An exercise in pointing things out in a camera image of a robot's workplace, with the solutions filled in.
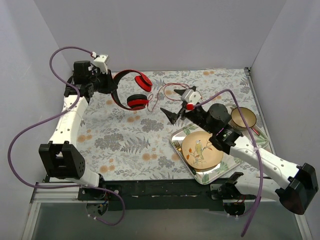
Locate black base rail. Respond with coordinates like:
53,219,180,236
77,179,251,216

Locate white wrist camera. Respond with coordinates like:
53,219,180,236
181,88,202,111
90,51,109,74

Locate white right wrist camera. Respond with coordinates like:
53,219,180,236
181,88,202,111

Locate red and black headphones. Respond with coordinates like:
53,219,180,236
111,69,154,111

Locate cream bowl with dark rim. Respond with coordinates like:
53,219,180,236
229,106,258,131

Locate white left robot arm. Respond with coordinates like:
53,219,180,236
38,55,117,200

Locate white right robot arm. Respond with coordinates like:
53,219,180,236
161,86,319,215

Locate copper knife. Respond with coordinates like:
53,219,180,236
251,127,261,136

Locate floral tablecloth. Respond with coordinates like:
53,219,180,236
76,69,259,181

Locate floral serving tray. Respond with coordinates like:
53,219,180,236
169,104,271,186

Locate beige bird plate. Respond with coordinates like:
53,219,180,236
181,131,224,170

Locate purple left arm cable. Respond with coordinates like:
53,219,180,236
7,46,126,226

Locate gold fork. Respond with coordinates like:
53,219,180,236
172,140,182,152

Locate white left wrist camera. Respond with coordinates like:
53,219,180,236
90,51,109,74

